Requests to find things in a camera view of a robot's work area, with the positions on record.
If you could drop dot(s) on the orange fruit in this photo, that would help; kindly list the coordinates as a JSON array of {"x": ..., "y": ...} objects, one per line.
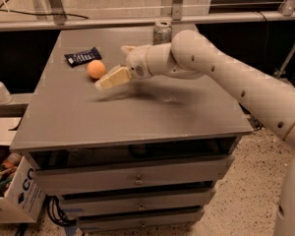
[{"x": 96, "y": 69}]

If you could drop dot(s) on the grey drawer cabinet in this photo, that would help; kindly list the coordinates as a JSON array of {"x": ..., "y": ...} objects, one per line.
[{"x": 143, "y": 154}]

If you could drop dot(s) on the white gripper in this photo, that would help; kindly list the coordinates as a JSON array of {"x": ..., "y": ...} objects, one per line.
[{"x": 137, "y": 62}]

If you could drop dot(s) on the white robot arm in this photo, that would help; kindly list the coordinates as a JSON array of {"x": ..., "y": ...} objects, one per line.
[{"x": 190, "y": 55}]

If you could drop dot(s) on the white cardboard box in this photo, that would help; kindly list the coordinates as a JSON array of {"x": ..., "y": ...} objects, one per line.
[{"x": 23, "y": 200}]

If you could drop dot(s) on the silver soda can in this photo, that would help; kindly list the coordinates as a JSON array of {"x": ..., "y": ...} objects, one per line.
[{"x": 162, "y": 32}]

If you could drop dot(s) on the dark snack bar wrapper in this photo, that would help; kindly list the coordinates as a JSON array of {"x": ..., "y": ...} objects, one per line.
[{"x": 83, "y": 57}]

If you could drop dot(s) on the metal frame rail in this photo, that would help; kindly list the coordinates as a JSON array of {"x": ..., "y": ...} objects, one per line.
[{"x": 218, "y": 18}]

